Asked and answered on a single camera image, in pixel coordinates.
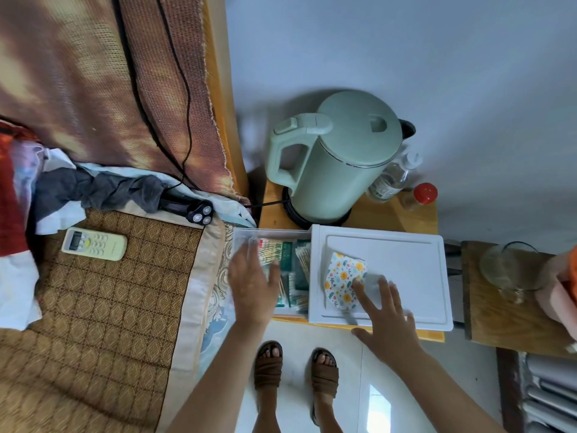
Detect person's left hand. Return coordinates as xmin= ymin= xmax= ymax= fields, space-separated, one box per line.
xmin=227 ymin=241 xmax=283 ymax=328

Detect person's right hand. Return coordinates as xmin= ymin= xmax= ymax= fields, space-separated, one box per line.
xmin=351 ymin=277 xmax=425 ymax=370

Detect person's right forearm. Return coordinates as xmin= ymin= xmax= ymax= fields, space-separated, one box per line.
xmin=382 ymin=349 xmax=506 ymax=433

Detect person's left forearm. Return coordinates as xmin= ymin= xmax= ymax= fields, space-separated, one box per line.
xmin=166 ymin=322 xmax=267 ymax=433

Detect green cotton swab box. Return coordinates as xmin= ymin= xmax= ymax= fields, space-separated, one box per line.
xmin=258 ymin=238 xmax=295 ymax=308
xmin=292 ymin=241 xmax=312 ymax=308

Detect white plastic box lid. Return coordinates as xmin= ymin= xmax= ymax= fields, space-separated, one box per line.
xmin=308 ymin=224 xmax=454 ymax=333

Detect floral tissue packet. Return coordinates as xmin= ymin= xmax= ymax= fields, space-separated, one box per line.
xmin=323 ymin=252 xmax=368 ymax=311

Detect clear plastic storage box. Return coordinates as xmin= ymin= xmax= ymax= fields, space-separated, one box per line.
xmin=232 ymin=227 xmax=313 ymax=317

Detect brown right sandal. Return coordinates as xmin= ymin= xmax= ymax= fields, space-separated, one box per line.
xmin=310 ymin=348 xmax=340 ymax=400

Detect brown sandal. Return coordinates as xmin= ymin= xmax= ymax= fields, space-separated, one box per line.
xmin=253 ymin=340 xmax=284 ymax=392
xmin=310 ymin=348 xmax=340 ymax=400

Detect black kettle base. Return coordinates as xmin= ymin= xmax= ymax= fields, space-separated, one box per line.
xmin=282 ymin=187 xmax=353 ymax=230

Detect yellow wooden nightstand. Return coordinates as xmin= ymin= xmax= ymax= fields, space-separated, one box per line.
xmin=259 ymin=177 xmax=445 ymax=343

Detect dark wooden stool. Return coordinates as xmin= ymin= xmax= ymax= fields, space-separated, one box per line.
xmin=460 ymin=241 xmax=577 ymax=358

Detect person's right leg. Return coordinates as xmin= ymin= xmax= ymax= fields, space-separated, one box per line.
xmin=310 ymin=352 xmax=340 ymax=433

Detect person's leg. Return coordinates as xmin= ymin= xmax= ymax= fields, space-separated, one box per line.
xmin=252 ymin=345 xmax=283 ymax=433
xmin=310 ymin=352 xmax=340 ymax=433

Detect brown left sandal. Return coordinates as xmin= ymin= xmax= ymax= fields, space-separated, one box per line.
xmin=253 ymin=340 xmax=284 ymax=392

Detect black electric shaver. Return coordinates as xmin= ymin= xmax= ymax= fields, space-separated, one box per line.
xmin=157 ymin=193 xmax=215 ymax=227

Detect red-capped small jar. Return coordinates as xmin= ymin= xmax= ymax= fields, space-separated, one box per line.
xmin=400 ymin=182 xmax=439 ymax=212

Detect clear glass cup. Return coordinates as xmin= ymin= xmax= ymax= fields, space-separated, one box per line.
xmin=478 ymin=241 xmax=553 ymax=306

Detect clear plastic bottle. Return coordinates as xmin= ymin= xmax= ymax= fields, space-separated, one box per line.
xmin=365 ymin=150 xmax=424 ymax=204

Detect person's left leg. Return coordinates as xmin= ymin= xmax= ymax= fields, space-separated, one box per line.
xmin=252 ymin=345 xmax=283 ymax=433

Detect green electric kettle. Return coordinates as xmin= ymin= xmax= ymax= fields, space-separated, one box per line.
xmin=265 ymin=90 xmax=417 ymax=226

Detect pink bundle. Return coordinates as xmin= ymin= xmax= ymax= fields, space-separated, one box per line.
xmin=535 ymin=247 xmax=577 ymax=342

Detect grey radiator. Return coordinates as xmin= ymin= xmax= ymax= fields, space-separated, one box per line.
xmin=517 ymin=352 xmax=577 ymax=433

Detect woven mat pillow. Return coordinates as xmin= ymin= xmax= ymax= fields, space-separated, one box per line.
xmin=0 ymin=206 xmax=258 ymax=433

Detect white remote control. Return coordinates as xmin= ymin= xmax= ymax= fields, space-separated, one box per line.
xmin=60 ymin=226 xmax=129 ymax=262

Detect grey cloth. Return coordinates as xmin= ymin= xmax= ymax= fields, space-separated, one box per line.
xmin=33 ymin=168 xmax=166 ymax=222

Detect white cloth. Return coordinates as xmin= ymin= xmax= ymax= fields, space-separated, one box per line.
xmin=0 ymin=140 xmax=87 ymax=332

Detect brown woven bed mat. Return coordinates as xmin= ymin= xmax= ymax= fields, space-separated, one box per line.
xmin=0 ymin=0 xmax=251 ymax=207

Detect red cloth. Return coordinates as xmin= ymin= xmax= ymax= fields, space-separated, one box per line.
xmin=0 ymin=121 xmax=31 ymax=258

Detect black power cable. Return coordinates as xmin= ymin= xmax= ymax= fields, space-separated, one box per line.
xmin=154 ymin=0 xmax=291 ymax=210

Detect wooden bed frame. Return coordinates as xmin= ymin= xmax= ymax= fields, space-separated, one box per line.
xmin=200 ymin=0 xmax=251 ymax=200

